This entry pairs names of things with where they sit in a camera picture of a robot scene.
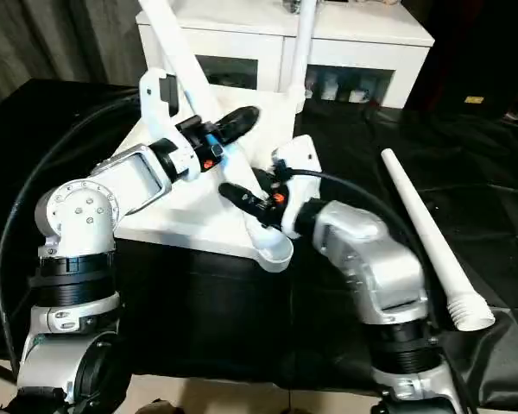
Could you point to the white plastic table top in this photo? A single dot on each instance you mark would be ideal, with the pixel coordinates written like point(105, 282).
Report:
point(185, 215)

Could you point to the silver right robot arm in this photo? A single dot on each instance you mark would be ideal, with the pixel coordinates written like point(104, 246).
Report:
point(371, 267)

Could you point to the grey curtain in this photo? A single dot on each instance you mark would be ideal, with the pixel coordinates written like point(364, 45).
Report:
point(47, 39)

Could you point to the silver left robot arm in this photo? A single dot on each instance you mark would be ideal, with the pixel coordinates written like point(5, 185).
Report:
point(95, 207)

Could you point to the small yellow label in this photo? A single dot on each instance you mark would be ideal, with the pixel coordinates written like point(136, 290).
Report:
point(474, 99)

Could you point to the black mat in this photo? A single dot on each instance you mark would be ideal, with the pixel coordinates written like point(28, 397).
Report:
point(224, 319)

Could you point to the small white figurine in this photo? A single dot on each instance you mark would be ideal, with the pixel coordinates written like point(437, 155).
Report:
point(331, 89)
point(358, 95)

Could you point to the white cabinet with glass doors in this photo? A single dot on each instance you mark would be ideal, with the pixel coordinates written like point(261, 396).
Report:
point(362, 47)

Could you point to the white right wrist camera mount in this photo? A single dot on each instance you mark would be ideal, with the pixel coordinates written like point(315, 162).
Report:
point(302, 164)

